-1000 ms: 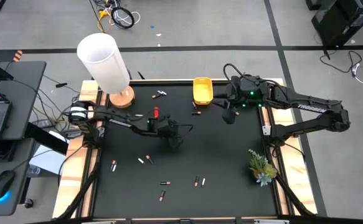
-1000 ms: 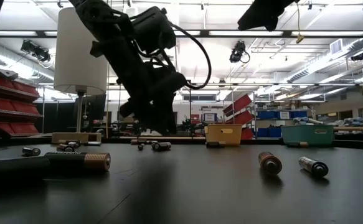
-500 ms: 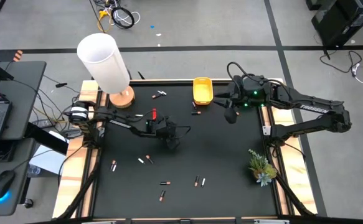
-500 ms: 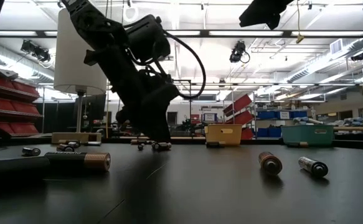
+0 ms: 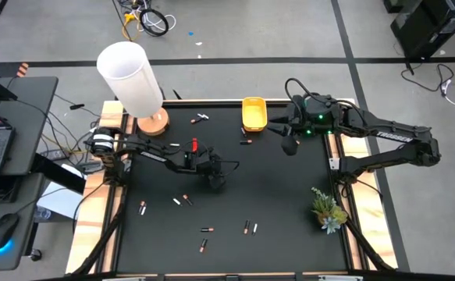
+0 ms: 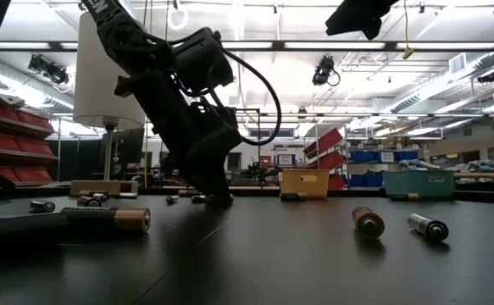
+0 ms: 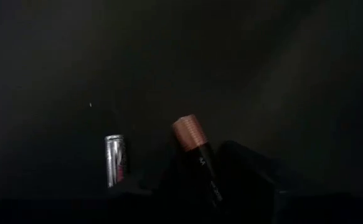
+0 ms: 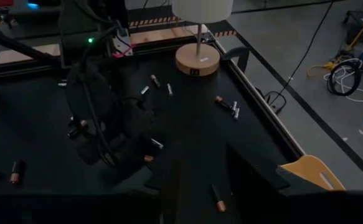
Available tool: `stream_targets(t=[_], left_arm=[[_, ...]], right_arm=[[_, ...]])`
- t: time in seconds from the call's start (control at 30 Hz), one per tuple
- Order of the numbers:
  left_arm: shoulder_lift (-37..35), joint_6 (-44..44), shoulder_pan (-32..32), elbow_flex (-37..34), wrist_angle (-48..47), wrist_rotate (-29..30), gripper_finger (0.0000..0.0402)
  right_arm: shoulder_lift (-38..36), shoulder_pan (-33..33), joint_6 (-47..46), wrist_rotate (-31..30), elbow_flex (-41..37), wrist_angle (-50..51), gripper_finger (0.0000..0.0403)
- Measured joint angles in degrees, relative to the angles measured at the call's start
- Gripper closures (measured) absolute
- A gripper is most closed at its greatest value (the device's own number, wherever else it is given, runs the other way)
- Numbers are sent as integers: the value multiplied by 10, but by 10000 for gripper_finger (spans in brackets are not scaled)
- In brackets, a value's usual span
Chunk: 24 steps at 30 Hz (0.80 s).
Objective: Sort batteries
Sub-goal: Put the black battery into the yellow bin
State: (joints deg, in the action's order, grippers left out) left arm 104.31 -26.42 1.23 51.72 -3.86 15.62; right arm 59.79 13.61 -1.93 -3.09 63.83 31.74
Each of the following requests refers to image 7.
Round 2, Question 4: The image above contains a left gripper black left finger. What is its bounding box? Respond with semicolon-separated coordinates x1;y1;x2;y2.
118;146;215;224

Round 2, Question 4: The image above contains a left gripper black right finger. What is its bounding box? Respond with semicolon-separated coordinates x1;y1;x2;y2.
214;139;281;224

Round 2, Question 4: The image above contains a copper-top black battery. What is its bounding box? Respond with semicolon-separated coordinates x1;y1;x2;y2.
171;114;224;208

